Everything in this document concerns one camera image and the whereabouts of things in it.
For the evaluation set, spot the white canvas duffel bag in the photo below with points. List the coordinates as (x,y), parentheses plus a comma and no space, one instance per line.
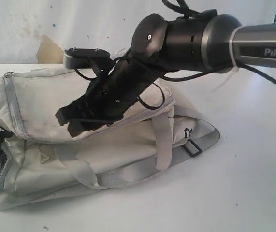
(39,160)

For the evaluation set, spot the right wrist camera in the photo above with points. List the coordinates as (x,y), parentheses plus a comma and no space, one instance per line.
(81,58)

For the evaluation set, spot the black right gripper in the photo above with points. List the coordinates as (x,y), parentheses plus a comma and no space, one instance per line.
(107,98)

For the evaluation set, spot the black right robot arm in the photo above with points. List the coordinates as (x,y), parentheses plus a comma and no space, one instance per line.
(204,44)

